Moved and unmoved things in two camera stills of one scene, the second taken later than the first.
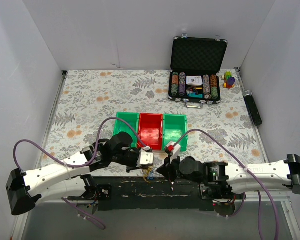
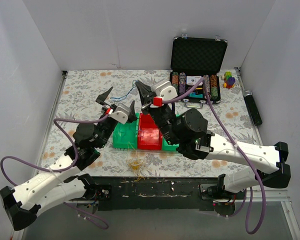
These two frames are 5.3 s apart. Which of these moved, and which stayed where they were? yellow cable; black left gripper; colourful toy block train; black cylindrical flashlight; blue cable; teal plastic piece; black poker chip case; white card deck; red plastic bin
Moved: yellow cable; black left gripper; blue cable
Stayed: white card deck; black poker chip case; black cylindrical flashlight; red plastic bin; teal plastic piece; colourful toy block train
